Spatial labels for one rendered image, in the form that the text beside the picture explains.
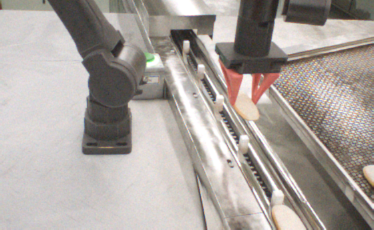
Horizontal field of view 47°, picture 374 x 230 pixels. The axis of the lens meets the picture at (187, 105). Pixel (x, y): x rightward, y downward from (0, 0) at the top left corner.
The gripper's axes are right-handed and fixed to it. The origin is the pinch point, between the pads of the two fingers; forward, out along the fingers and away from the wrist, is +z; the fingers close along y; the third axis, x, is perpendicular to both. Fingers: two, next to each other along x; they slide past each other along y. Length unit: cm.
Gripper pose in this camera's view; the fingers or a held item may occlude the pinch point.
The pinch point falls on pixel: (243, 99)
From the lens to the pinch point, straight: 72.8
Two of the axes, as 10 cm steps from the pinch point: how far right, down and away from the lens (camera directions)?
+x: -2.4, -5.2, 8.2
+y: 9.7, -0.7, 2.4
